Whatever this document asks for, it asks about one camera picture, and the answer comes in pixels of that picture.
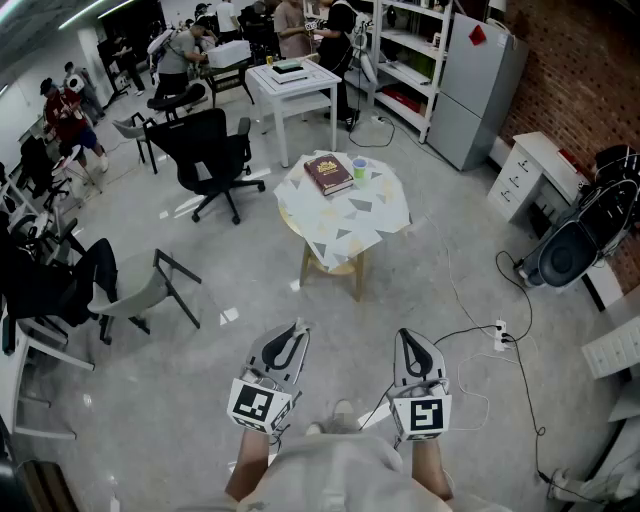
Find white drawer cabinet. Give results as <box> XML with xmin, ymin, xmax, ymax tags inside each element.
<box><xmin>487</xmin><ymin>131</ymin><xmax>591</xmax><ymax>224</ymax></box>

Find grey chair black legs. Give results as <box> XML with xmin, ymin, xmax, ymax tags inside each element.
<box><xmin>112</xmin><ymin>112</ymin><xmax>160</xmax><ymax>175</ymax></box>
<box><xmin>87</xmin><ymin>248</ymin><xmax>203</xmax><ymax>346</ymax></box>

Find person's left forearm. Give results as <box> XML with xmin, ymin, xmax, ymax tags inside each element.
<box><xmin>224</xmin><ymin>428</ymin><xmax>281</xmax><ymax>503</ymax></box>

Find maroon book gold print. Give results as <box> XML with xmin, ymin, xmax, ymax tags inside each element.
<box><xmin>303</xmin><ymin>153</ymin><xmax>355</xmax><ymax>197</ymax></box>

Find white tablecloth grey triangles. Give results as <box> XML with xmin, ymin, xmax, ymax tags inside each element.
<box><xmin>272</xmin><ymin>148</ymin><xmax>414</xmax><ymax>274</ymax></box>

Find flat red box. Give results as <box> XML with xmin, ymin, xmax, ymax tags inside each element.
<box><xmin>382</xmin><ymin>85</ymin><xmax>424</xmax><ymax>115</ymax></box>

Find person's right forearm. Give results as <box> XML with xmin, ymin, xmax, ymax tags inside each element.
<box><xmin>409</xmin><ymin>438</ymin><xmax>455</xmax><ymax>501</ymax></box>

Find white desk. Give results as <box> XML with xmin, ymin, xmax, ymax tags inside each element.
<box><xmin>0</xmin><ymin>299</ymin><xmax>96</xmax><ymax>441</ymax></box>

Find dark work table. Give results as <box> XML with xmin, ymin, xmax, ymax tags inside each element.
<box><xmin>198</xmin><ymin>57</ymin><xmax>256</xmax><ymax>109</ymax></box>

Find person's light shoe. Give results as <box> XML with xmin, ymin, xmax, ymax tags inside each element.
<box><xmin>329</xmin><ymin>398</ymin><xmax>359</xmax><ymax>424</ymax></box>

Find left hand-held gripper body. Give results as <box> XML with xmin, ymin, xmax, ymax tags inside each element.
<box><xmin>227</xmin><ymin>366</ymin><xmax>304</xmax><ymax>436</ymax></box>

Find black swivel chair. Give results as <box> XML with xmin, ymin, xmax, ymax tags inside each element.
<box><xmin>17</xmin><ymin>135</ymin><xmax>74</xmax><ymax>201</ymax></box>

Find long white cable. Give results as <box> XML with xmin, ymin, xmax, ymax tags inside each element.
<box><xmin>422</xmin><ymin>209</ymin><xmax>499</xmax><ymax>344</ymax></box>

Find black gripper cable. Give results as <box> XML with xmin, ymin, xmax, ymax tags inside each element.
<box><xmin>433</xmin><ymin>323</ymin><xmax>499</xmax><ymax>347</ymax></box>

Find ceiling light strip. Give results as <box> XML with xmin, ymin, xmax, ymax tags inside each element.
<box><xmin>57</xmin><ymin>0</ymin><xmax>137</xmax><ymax>31</ymax></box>

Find black looped cable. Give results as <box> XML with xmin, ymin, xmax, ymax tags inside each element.
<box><xmin>347</xmin><ymin>115</ymin><xmax>397</xmax><ymax>150</ymax></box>

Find black office chair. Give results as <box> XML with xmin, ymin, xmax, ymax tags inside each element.
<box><xmin>143</xmin><ymin>107</ymin><xmax>267</xmax><ymax>226</ymax></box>

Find white looped cable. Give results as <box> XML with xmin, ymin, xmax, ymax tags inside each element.
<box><xmin>456</xmin><ymin>352</ymin><xmax>492</xmax><ymax>432</ymax></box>

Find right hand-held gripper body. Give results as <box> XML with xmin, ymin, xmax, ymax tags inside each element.
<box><xmin>387</xmin><ymin>376</ymin><xmax>454</xmax><ymax>443</ymax></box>

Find large white box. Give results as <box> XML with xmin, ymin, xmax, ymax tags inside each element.
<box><xmin>206</xmin><ymin>39</ymin><xmax>252</xmax><ymax>69</ymax></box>

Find black chair draped with clothes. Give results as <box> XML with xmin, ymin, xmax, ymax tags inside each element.
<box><xmin>0</xmin><ymin>212</ymin><xmax>120</xmax><ymax>329</ymax></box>

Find grey refrigerator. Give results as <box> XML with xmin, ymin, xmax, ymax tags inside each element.
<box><xmin>426</xmin><ymin>13</ymin><xmax>530</xmax><ymax>172</ymax></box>

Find person's beige shirt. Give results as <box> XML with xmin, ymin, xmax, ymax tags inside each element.
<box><xmin>174</xmin><ymin>433</ymin><xmax>516</xmax><ymax>512</ymax></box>

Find black saddle stool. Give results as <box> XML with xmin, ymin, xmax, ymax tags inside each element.
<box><xmin>146</xmin><ymin>83</ymin><xmax>207</xmax><ymax>121</ymax></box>

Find black power cable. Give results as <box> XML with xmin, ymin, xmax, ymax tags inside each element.
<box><xmin>495</xmin><ymin>249</ymin><xmax>534</xmax><ymax>344</ymax></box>
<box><xmin>504</xmin><ymin>334</ymin><xmax>601</xmax><ymax>504</ymax></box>

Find green storage boxes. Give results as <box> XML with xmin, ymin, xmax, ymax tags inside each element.
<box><xmin>409</xmin><ymin>49</ymin><xmax>437</xmax><ymax>77</ymax></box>

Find round wooden table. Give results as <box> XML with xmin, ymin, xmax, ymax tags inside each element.
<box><xmin>278</xmin><ymin>205</ymin><xmax>384</xmax><ymax>304</ymax></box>

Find white shelving unit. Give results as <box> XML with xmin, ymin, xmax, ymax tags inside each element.
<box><xmin>367</xmin><ymin>0</ymin><xmax>454</xmax><ymax>145</ymax></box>

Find white square table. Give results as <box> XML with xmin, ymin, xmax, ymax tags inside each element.
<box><xmin>244</xmin><ymin>59</ymin><xmax>344</xmax><ymax>169</ymax></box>

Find white tray stack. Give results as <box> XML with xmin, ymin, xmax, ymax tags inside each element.
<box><xmin>269</xmin><ymin>58</ymin><xmax>311</xmax><ymax>85</ymax></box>

